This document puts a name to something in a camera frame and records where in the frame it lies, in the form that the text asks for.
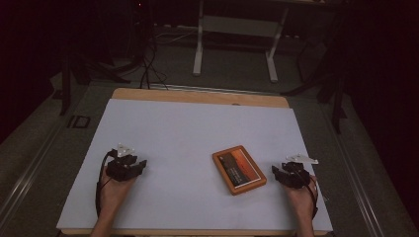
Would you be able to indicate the white table sheet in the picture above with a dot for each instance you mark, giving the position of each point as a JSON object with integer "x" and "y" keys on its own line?
{"x": 187, "y": 141}

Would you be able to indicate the orange flat box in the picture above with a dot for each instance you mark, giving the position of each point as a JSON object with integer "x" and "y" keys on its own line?
{"x": 239, "y": 170}

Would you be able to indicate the person's right hand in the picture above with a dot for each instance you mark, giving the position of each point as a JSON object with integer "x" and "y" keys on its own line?
{"x": 301, "y": 199}

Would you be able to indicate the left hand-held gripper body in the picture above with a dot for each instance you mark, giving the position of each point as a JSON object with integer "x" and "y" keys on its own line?
{"x": 121, "y": 166}

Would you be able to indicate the white metal desk frame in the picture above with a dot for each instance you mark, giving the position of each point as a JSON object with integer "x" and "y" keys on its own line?
{"x": 237, "y": 26}

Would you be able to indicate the person's left hand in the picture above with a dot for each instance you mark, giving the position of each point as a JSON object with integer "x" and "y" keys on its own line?
{"x": 113, "y": 192}

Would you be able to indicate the black metal stand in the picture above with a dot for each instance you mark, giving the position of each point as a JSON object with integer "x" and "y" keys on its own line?
{"x": 66, "y": 85}
{"x": 332, "y": 85}

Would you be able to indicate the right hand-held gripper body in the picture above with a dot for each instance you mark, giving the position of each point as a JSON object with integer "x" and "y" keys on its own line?
{"x": 298, "y": 173}

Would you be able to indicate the black floor socket plate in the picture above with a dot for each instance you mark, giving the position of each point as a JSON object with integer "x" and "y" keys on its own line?
{"x": 79, "y": 121}

